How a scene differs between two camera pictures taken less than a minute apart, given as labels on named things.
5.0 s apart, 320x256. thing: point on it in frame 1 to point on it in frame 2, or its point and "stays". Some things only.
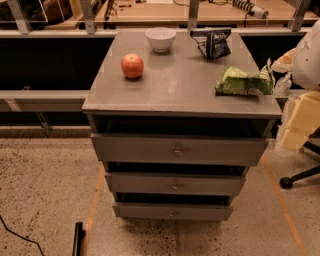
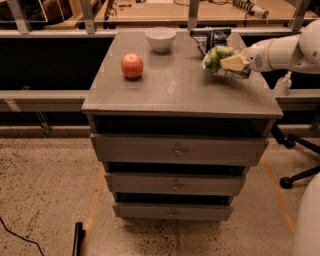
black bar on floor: (79, 235) stays
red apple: (132, 65) stays
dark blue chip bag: (212, 41) stays
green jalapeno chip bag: (237, 82) to (213, 58)
